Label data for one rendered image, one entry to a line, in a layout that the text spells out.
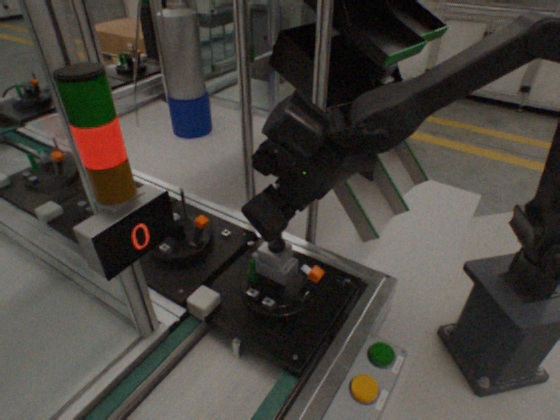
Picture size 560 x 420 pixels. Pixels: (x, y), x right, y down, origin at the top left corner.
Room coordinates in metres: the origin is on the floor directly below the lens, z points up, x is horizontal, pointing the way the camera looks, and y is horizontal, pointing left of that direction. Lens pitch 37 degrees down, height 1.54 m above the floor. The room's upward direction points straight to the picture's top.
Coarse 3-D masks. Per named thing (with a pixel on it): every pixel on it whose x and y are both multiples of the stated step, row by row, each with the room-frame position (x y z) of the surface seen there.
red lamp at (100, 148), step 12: (84, 132) 0.38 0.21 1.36; (96, 132) 0.38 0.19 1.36; (108, 132) 0.39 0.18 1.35; (120, 132) 0.41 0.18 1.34; (84, 144) 0.38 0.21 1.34; (96, 144) 0.38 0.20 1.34; (108, 144) 0.38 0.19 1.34; (120, 144) 0.40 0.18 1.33; (84, 156) 0.38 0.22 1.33; (96, 156) 0.38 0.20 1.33; (108, 156) 0.38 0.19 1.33; (120, 156) 0.39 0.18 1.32; (96, 168) 0.38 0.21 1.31; (108, 168) 0.38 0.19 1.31
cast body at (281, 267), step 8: (280, 240) 0.50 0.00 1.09; (264, 248) 0.49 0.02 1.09; (272, 248) 0.48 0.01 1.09; (280, 248) 0.48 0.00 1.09; (288, 248) 0.49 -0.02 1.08; (256, 256) 0.52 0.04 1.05; (264, 256) 0.48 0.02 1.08; (272, 256) 0.48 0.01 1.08; (280, 256) 0.47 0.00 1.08; (288, 256) 0.49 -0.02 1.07; (256, 264) 0.49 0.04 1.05; (264, 264) 0.49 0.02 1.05; (272, 264) 0.47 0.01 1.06; (280, 264) 0.47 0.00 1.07; (288, 264) 0.48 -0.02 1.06; (296, 264) 0.49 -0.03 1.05; (256, 272) 0.49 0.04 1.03; (264, 272) 0.48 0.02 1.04; (272, 272) 0.47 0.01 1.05; (280, 272) 0.47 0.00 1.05; (288, 272) 0.47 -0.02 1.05; (296, 272) 0.49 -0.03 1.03; (280, 280) 0.47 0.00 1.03; (288, 280) 0.47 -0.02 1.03
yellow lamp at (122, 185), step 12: (120, 168) 0.39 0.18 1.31; (96, 180) 0.38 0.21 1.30; (108, 180) 0.38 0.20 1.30; (120, 180) 0.39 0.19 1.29; (132, 180) 0.40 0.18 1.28; (96, 192) 0.38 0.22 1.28; (108, 192) 0.38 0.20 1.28; (120, 192) 0.38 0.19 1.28; (132, 192) 0.40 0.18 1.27; (108, 204) 0.38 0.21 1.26
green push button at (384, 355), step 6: (378, 342) 0.38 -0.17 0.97; (372, 348) 0.37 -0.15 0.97; (378, 348) 0.37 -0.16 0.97; (384, 348) 0.37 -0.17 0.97; (390, 348) 0.37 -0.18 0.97; (372, 354) 0.36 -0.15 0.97; (378, 354) 0.36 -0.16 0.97; (384, 354) 0.36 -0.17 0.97; (390, 354) 0.36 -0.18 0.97; (372, 360) 0.36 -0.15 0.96; (378, 360) 0.35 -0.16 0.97; (384, 360) 0.35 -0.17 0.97; (390, 360) 0.35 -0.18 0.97
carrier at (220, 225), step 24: (216, 216) 0.73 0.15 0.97; (168, 240) 0.62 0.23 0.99; (216, 240) 0.64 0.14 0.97; (240, 240) 0.64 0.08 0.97; (144, 264) 0.57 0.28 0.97; (168, 264) 0.57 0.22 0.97; (192, 264) 0.57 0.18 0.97; (216, 264) 0.57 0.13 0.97; (168, 288) 0.50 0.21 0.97; (192, 288) 0.50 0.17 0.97
